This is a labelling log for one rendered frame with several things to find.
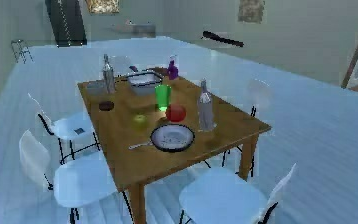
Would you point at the red tomato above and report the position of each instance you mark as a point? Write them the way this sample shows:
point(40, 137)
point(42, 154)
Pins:
point(176, 113)

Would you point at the green cup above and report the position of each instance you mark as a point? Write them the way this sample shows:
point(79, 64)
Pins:
point(162, 96)

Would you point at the black frying pan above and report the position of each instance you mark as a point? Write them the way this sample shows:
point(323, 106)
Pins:
point(172, 137)

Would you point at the grey glass bottle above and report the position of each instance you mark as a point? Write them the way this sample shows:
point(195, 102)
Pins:
point(108, 78)
point(206, 110)

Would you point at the green apple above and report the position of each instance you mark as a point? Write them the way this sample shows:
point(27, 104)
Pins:
point(140, 120)

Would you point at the purple spray bottle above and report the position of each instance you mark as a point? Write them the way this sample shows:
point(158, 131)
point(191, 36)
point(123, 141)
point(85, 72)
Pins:
point(172, 70)

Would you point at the brown wooden dining table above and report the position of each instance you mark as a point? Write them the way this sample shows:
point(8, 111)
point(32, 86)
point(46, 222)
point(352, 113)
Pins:
point(127, 160)

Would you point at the dark brown round disc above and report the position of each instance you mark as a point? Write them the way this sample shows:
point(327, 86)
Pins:
point(106, 106)

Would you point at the white chair with black legs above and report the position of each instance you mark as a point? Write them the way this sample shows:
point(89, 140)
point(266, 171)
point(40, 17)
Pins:
point(70, 128)
point(80, 181)
point(220, 200)
point(257, 91)

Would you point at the small dark phone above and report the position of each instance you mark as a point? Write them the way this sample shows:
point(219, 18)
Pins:
point(79, 131)

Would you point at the grey metal stool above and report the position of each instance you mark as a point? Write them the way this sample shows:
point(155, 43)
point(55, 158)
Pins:
point(21, 50)

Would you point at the grey wall shelf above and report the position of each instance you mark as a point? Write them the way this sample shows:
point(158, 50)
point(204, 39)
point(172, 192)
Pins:
point(135, 28)

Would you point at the brown framed wall picture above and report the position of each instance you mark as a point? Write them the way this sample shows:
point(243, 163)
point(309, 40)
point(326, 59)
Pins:
point(251, 10)

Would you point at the gold framed wall picture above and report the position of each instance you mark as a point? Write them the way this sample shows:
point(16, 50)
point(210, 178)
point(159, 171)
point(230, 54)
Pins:
point(103, 5)

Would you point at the brown window frame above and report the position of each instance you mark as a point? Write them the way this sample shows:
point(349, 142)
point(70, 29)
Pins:
point(355, 53)

